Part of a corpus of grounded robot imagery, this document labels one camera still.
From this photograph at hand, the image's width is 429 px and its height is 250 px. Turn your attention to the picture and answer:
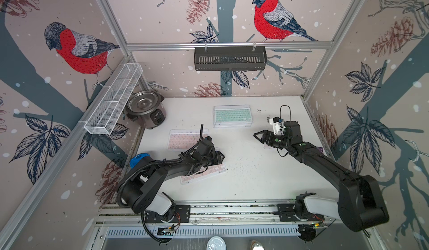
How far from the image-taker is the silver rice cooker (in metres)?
0.95

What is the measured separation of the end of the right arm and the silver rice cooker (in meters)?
0.59

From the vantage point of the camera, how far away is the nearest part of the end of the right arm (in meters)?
0.68

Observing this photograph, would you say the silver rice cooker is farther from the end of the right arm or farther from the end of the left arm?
the end of the right arm
